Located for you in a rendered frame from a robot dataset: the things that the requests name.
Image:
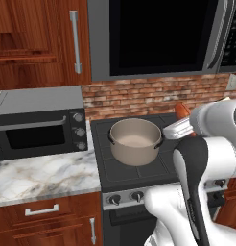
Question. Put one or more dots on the wooden wall cupboard door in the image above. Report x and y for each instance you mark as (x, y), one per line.
(33, 41)

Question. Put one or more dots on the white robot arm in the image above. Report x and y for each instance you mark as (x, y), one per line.
(219, 153)

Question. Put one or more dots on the black stove knob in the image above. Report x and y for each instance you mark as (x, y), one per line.
(114, 200)
(220, 183)
(137, 196)

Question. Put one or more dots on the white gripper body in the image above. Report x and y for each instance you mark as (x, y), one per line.
(179, 129)

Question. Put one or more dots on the beige cooking pot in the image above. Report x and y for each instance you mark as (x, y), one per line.
(136, 150)

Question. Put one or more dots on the toaster oven glass door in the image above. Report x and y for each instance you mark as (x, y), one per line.
(33, 136)

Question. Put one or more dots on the black oven door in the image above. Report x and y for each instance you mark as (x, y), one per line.
(129, 229)

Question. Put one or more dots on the wooden drawer front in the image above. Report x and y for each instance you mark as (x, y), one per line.
(72, 205)

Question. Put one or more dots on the black microwave door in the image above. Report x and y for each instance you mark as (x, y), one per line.
(161, 35)

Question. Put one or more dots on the wooden base cupboard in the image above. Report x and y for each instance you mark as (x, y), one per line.
(230, 205)

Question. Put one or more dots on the grey black toaster oven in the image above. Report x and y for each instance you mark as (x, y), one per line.
(36, 102)

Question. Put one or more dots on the grey toaster oven knob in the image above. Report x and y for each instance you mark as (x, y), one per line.
(80, 131)
(78, 117)
(81, 146)

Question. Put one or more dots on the grey microwave oven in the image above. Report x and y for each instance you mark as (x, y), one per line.
(99, 38)

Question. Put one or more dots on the orange sweet potato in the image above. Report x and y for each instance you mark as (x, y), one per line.
(182, 110)

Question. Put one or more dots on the wooden base cupboard door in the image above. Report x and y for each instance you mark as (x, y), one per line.
(43, 235)

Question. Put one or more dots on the black stove with hob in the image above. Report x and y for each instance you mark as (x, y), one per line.
(123, 173)

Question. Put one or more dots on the white wall socket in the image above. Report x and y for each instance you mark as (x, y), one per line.
(232, 82)

